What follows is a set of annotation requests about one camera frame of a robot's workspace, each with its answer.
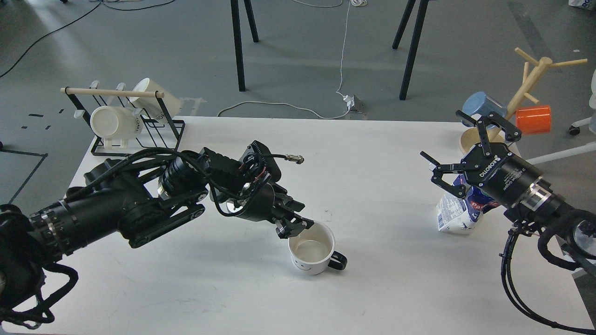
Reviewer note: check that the white smiley mug black handle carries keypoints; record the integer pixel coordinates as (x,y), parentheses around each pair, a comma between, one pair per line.
(314,250)

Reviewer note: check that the blue mug on tree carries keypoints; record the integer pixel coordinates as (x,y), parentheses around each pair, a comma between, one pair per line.
(481,104)

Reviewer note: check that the black wire mug rack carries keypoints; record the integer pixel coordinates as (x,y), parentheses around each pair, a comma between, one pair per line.
(156,107)

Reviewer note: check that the blue white milk carton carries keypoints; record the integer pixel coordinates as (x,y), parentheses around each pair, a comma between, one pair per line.
(460,216)

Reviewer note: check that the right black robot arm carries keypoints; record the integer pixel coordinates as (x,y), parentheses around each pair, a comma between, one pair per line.
(566,235)

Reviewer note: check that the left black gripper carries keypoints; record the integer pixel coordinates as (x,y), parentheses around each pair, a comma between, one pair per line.
(272,203)

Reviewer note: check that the wooden mug tree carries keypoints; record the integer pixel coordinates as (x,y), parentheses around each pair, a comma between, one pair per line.
(532,73)

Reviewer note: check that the white chair base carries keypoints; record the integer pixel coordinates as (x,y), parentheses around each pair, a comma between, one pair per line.
(574,129)

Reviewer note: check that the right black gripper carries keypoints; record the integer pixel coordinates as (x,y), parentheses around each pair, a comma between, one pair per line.
(503,174)

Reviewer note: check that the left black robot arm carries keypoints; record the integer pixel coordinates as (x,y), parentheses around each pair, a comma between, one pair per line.
(143,196)

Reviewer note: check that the grey power adapter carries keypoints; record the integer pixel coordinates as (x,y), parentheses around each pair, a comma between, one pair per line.
(353,104)

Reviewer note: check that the orange mug on tree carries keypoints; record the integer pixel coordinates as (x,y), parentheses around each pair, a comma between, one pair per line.
(533,120)

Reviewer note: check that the white mug front on rack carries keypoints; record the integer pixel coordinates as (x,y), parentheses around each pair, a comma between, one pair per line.
(115,123)

